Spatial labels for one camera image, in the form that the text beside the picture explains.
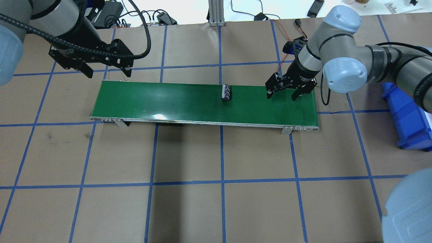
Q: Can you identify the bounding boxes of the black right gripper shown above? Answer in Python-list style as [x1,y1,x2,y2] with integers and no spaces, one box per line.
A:
[265,59,318,101]

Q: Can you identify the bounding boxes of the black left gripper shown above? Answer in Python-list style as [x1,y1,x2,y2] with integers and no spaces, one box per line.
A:
[48,39,134,79]

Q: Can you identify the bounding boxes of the dark brown cylindrical capacitor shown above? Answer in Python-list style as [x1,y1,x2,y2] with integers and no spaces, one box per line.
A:
[221,84,232,101]

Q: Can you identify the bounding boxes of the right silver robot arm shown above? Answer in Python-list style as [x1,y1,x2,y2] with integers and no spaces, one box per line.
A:
[265,5,431,243]

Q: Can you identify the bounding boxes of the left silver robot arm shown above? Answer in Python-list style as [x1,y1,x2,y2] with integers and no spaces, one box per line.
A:
[0,0,134,85]

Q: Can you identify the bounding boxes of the green conveyor belt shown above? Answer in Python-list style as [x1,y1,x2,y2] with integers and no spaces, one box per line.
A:
[89,80,320,134]

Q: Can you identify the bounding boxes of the blue plastic bin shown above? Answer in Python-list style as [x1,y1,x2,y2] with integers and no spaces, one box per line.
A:
[382,82,432,152]

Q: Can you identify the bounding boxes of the red conveyor power wire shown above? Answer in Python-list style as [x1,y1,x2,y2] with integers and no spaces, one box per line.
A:
[270,19,307,87]

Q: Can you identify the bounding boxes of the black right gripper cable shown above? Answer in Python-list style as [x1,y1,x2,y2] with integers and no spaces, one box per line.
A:
[320,73,332,106]

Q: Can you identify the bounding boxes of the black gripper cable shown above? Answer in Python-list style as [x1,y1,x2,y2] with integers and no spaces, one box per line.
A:
[320,73,332,106]
[0,0,152,62]

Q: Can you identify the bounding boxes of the aluminium frame post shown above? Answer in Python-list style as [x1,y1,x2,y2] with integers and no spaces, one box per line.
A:
[207,0,225,27]

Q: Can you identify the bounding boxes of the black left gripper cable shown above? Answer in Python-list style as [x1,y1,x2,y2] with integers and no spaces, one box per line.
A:
[0,0,152,62]

